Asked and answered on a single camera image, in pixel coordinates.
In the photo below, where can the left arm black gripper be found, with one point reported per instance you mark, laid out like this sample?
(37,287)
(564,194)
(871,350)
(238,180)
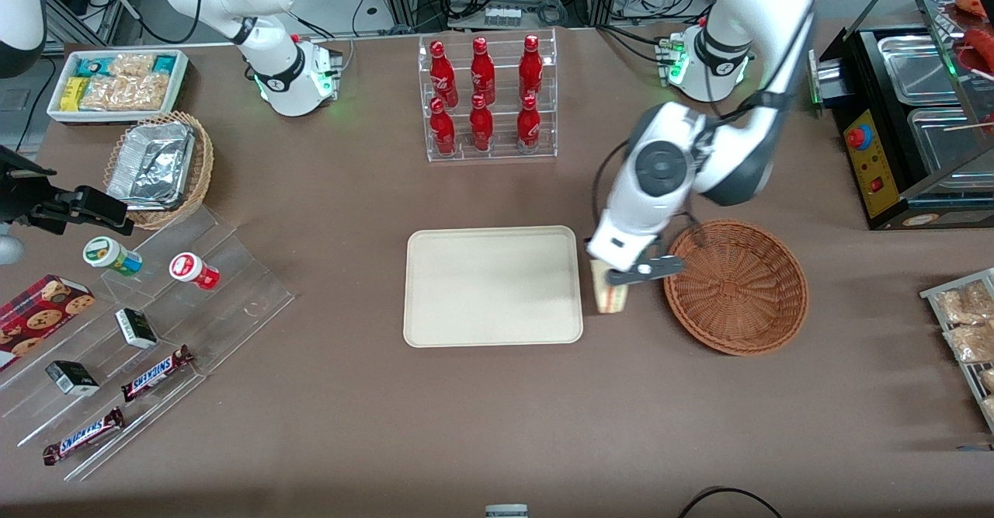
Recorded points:
(587,240)

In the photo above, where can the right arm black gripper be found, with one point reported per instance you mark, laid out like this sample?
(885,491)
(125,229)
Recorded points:
(17,194)

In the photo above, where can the triangular sandwich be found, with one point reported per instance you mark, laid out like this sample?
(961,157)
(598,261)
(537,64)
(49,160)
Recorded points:
(612,299)

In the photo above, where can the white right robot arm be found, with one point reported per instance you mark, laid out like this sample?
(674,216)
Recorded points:
(272,75)

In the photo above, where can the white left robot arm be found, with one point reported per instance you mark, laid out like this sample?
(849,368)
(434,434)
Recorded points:
(730,153)

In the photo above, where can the brown round wicker basket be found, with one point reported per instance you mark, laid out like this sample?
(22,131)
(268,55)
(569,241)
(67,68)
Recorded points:
(738,293)

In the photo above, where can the light wicker basket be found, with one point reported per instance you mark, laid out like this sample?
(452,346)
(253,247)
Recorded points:
(200,168)

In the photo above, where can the cream rectangular tray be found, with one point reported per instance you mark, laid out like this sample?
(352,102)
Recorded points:
(466,285)

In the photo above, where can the green lid yogurt cup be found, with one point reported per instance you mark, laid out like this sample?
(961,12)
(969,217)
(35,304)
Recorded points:
(105,252)

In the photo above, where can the aluminium foil container stack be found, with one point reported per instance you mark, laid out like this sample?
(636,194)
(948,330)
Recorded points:
(151,165)

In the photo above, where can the white rectangular snack bin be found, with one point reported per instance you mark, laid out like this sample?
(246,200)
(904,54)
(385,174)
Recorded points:
(116,117)

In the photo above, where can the red lid yogurt cup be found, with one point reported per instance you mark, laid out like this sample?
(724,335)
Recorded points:
(188,268)

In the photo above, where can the yellow snack packet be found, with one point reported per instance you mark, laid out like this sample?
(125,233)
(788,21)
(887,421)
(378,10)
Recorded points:
(74,95)

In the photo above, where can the small black white carton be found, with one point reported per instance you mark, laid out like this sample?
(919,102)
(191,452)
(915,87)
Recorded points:
(71,378)
(136,328)

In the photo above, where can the clear rice cracker bag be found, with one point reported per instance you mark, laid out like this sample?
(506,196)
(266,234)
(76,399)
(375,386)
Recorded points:
(124,92)
(132,64)

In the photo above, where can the red chocolate chip cookie box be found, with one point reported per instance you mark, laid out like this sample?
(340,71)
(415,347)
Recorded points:
(39,320)

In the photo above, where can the teal snack packet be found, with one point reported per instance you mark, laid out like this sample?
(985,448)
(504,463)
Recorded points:
(164,64)
(92,66)

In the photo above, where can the clear acrylic stepped display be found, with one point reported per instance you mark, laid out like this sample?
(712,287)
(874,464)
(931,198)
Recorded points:
(233,300)

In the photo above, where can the Snickers chocolate bar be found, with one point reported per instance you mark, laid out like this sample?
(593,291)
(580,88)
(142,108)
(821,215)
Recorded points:
(84,436)
(155,374)

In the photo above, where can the red cola bottle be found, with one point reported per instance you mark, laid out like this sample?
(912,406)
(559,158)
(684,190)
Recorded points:
(481,126)
(442,130)
(530,67)
(482,71)
(529,126)
(441,71)

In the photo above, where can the clear acrylic bottle rack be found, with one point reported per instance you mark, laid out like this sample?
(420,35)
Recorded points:
(505,149)

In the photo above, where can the black food warmer machine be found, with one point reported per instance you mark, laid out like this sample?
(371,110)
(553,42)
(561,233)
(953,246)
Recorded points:
(881,196)

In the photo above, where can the red emergency stop button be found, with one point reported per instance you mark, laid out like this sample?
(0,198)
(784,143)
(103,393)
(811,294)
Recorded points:
(858,137)

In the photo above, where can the small grey white object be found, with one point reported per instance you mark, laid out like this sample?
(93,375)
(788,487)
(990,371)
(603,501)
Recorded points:
(506,512)

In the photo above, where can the clear fried snack bag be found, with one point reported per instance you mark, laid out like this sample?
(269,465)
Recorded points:
(971,343)
(988,380)
(989,409)
(963,304)

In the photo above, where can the white power strip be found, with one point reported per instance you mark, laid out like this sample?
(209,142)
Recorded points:
(502,16)

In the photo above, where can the stainless steel food pan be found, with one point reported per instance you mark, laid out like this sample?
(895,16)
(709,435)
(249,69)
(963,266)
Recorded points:
(947,145)
(916,67)

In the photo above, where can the red sausage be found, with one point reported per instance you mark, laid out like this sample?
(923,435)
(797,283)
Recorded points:
(982,40)

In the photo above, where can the orange fried food piece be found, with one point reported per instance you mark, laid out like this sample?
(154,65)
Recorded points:
(971,5)

